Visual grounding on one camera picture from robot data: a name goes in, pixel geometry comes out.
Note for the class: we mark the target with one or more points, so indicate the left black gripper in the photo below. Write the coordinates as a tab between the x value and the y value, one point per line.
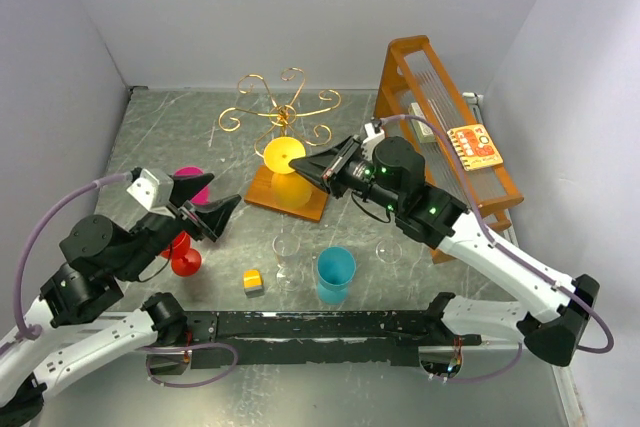
212	217

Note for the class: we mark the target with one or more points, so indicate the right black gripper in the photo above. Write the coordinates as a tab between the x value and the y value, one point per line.
333	160

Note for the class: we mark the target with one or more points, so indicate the yellow plastic wine glass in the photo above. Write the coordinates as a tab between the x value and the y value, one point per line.
290	189

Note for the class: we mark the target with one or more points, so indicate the blue plastic wine glass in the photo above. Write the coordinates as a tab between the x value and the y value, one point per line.
335	268

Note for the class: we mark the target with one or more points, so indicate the clear wine glass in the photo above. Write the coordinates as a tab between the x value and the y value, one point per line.
289	275
388	251

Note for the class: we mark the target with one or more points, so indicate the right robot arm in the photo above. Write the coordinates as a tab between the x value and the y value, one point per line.
554	308

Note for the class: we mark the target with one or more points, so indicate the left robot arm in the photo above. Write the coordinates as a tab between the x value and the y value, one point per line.
99	256

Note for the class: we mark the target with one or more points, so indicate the magenta plastic wine glass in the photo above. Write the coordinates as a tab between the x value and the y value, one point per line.
191	184

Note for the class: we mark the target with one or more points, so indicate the red plastic wine glass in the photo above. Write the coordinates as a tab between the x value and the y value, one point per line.
185	260

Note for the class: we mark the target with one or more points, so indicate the clear wine glass front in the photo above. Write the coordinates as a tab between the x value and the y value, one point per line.
289	275

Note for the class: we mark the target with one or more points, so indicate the yellow grey small block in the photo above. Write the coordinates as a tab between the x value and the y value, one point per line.
253	284

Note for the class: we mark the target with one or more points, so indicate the white box on shelf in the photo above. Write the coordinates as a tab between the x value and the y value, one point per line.
423	132

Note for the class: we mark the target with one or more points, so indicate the orange patterned card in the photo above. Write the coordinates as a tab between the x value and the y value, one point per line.
474	147

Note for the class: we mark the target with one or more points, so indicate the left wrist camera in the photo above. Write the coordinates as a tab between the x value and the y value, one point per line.
152	190

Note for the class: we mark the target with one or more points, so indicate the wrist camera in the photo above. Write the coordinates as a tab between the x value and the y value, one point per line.
374	134
152	190

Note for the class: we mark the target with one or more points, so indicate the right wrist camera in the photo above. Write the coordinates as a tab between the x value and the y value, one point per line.
374	134

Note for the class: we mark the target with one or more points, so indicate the black base frame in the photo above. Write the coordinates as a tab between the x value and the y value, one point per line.
320	337

